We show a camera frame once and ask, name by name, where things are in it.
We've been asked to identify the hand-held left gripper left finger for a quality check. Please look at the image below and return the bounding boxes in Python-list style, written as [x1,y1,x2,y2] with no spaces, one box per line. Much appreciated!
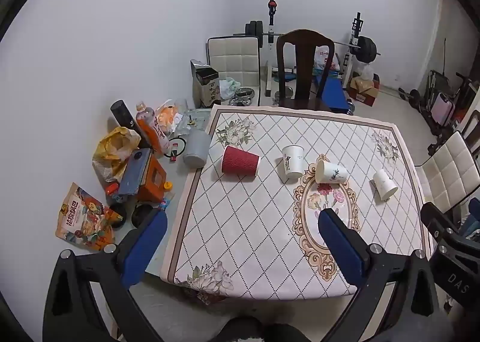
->
[43,210,168,342]

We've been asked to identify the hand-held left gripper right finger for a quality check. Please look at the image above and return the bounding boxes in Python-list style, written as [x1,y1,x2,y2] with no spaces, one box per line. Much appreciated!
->
[318,209,440,342]

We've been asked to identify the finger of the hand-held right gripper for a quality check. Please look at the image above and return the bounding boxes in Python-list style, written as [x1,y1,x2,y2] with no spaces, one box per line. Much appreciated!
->
[420,202,456,242]

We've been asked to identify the plain white paper cup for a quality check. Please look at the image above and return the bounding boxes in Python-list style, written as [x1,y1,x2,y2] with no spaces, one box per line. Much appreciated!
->
[372,168,398,201]

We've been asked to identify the white cup with floral print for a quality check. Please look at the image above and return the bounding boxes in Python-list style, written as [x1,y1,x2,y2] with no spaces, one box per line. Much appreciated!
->
[315,159,349,184]

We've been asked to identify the white cup with black print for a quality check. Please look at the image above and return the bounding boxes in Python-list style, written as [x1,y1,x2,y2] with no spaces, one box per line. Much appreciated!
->
[282,145,305,180]

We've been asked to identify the red ribbed paper cup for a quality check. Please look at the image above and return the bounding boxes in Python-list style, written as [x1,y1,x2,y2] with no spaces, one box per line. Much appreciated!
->
[221,145,261,177]

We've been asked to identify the black bowl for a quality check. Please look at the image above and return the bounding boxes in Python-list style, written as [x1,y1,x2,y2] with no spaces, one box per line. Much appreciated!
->
[109,204,127,229]
[131,205,155,227]

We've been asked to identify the beige padded chair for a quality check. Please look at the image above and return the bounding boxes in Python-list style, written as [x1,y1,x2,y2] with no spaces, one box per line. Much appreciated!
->
[207,36,260,107]
[414,131,475,215]

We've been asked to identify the orange cardboard box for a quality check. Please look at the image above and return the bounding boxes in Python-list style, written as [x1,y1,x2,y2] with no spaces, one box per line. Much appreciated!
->
[136,156,166,204]

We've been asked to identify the orange snack bag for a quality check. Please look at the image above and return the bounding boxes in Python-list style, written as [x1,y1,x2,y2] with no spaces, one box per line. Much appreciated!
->
[55,182,121,251]

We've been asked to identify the blue-grey flat device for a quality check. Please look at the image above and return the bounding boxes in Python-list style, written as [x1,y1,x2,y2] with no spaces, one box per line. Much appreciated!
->
[118,149,154,196]

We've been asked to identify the floral diamond-pattern tablecloth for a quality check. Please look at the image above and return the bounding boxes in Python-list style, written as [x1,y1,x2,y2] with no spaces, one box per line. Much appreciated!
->
[161,104,436,299]

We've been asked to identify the yellow plastic bag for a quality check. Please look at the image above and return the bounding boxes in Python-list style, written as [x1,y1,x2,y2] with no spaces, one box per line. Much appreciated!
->
[92,126,142,182]

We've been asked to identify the pink suitcase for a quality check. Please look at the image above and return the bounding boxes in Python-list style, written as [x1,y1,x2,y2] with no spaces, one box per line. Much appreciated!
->
[431,93,456,128]

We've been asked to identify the grey cylinder container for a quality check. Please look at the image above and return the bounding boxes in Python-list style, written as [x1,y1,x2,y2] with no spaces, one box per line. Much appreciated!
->
[183,130,211,168]

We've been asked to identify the person's legs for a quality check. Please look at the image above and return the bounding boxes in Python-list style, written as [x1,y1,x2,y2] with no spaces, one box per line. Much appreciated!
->
[220,315,312,342]

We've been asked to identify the orange drink bottle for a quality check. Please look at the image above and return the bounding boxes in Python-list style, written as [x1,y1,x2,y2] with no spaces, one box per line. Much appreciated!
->
[135,102,169,157]

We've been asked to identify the black dumbbell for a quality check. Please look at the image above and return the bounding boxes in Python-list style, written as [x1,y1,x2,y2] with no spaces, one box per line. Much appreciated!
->
[398,89,421,105]

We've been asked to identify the black scooter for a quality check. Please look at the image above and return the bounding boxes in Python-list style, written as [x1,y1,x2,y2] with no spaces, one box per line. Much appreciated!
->
[444,72,480,132]

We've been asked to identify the black cylinder bottle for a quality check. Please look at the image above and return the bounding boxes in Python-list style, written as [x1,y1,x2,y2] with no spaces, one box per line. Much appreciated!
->
[110,100,151,149]

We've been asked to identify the clear bag of oranges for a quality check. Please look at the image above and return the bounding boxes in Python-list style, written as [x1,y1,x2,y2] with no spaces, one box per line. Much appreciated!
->
[155,100,188,137]

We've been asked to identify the blue weight bench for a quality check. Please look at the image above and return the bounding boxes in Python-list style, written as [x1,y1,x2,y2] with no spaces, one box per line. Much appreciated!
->
[318,74,352,113]

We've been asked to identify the clear plastic bag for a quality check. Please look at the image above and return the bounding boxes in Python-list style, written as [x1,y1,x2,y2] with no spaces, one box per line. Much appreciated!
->
[356,63,375,82]

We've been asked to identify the metal bowl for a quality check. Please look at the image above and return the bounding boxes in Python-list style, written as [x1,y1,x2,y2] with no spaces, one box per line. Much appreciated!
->
[229,87,257,107]

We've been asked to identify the barbell with black plates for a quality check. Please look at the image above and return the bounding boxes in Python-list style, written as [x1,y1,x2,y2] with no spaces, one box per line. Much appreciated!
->
[232,20,381,64]

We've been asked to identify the white green cloth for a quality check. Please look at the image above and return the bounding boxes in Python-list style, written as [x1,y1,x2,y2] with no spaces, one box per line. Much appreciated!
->
[219,77,241,100]

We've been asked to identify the dark wooden chair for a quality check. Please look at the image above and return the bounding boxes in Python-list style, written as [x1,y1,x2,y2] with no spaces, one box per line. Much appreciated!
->
[276,29,335,112]

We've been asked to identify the white red-printed plastic bag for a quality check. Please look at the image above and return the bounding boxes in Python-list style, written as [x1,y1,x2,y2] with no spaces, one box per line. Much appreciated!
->
[314,45,339,72]

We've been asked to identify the white squat rack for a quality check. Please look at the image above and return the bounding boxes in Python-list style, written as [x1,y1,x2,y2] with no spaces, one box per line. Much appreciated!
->
[262,0,364,98]

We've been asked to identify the black ring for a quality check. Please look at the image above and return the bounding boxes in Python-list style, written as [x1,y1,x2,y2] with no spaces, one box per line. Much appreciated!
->
[168,136,187,157]

